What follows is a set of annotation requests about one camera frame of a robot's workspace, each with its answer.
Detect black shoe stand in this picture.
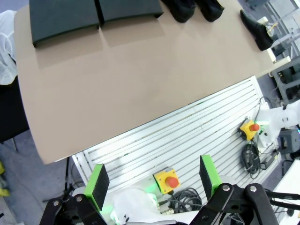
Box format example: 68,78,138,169
96,0,164,29
29,0,101,49

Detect yellow emergency stop button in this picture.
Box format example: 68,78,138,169
239,118,260,141
152,166,181,195

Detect grey metal frame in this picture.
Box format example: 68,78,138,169
271,62,300,102

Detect white cover cloth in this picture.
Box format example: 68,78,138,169
0,10,18,86

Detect black stand legs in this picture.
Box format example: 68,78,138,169
42,156,74,205

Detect grey control box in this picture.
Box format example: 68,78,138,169
280,128,300,154

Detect black power adapter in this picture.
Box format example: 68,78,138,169
260,151,280,170

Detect black leather shoe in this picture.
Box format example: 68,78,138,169
161,0,196,23
196,0,225,23
240,9,274,52

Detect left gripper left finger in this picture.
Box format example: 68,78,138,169
39,163,111,225

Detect black chair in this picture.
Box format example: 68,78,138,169
0,76,30,144

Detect slotted aluminium base plate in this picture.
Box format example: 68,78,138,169
71,75,281,211

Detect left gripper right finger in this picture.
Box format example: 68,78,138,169
191,154,279,225

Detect black cable bundle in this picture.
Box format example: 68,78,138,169
241,142,262,180
159,187,203,215

